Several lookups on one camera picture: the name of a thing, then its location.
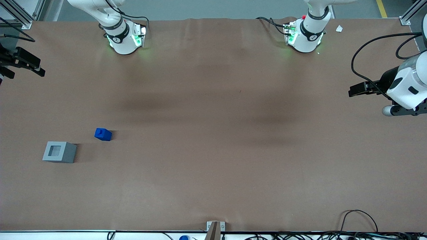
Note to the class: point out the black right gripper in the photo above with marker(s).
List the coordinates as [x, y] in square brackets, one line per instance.
[7, 59]

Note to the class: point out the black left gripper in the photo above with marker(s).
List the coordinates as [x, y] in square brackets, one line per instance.
[387, 80]

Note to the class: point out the blue plastic part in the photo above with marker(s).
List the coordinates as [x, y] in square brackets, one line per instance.
[103, 134]

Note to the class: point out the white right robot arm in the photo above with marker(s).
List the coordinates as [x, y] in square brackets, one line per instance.
[123, 43]

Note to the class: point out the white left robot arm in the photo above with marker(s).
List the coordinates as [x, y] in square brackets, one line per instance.
[308, 36]

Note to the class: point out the gray square base block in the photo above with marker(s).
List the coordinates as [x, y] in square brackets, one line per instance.
[68, 153]

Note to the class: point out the white paper scrap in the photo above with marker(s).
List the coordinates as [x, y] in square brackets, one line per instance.
[339, 28]

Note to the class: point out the yellow floor tape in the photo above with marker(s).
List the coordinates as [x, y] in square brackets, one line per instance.
[382, 8]

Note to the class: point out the brown table cover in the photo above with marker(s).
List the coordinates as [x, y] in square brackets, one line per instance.
[213, 140]

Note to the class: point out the small blue round object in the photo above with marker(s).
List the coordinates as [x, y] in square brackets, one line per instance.
[183, 238]

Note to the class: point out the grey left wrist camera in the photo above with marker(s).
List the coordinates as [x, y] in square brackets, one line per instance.
[400, 110]

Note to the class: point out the aluminium frame post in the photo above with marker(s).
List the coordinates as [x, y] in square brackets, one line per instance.
[20, 15]
[408, 15]

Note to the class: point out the metal bracket with brown post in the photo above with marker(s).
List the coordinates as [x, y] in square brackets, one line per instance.
[215, 228]

